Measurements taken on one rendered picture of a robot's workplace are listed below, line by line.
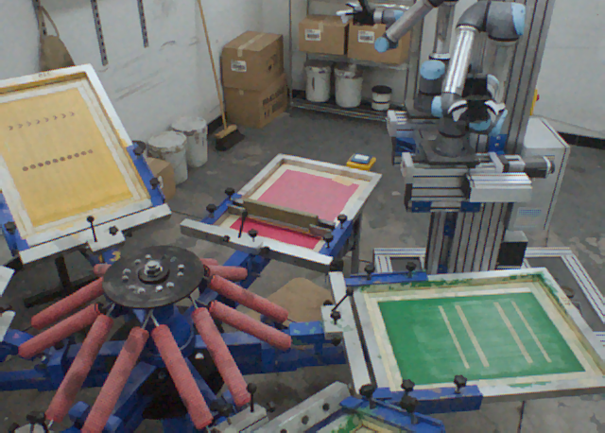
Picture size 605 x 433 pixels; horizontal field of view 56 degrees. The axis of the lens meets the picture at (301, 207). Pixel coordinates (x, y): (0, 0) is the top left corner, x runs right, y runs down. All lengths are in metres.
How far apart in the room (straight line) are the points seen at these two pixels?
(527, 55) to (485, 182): 0.57
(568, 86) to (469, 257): 3.03
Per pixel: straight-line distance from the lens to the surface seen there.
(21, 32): 3.97
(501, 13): 2.38
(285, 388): 3.14
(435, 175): 2.61
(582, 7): 5.69
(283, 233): 2.53
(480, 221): 3.05
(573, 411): 3.34
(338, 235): 2.43
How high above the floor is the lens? 2.39
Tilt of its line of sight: 32 degrees down
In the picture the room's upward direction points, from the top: straight up
